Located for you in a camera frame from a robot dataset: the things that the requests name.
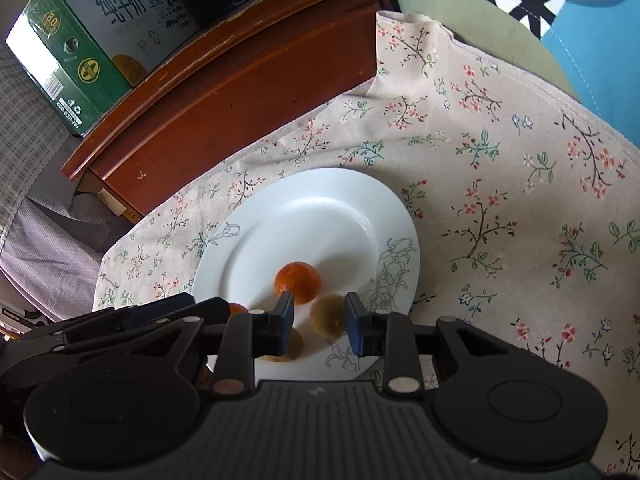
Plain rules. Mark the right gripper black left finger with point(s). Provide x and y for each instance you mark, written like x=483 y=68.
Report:
x=247 y=337

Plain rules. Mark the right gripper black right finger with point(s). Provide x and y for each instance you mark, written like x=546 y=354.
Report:
x=389 y=337

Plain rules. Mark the small yellow-brown kiwi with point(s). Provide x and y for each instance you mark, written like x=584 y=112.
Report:
x=295 y=349

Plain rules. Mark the brown kiwi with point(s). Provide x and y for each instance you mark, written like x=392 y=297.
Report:
x=326 y=317

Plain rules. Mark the orange mandarin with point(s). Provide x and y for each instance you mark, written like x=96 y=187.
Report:
x=236 y=308
x=299 y=278

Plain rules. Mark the white ceramic plate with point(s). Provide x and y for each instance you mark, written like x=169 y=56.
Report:
x=352 y=228

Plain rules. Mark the lilac checked cloth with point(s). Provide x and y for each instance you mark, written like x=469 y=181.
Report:
x=53 y=237

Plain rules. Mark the floral tablecloth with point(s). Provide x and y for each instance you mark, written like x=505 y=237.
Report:
x=525 y=203

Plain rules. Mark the dark red wooden cabinet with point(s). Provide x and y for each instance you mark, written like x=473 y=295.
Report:
x=268 y=63

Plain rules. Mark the green milk carton box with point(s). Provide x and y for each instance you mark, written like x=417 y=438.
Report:
x=86 y=55

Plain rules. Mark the blue patterned fabric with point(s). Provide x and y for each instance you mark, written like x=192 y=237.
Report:
x=588 y=48

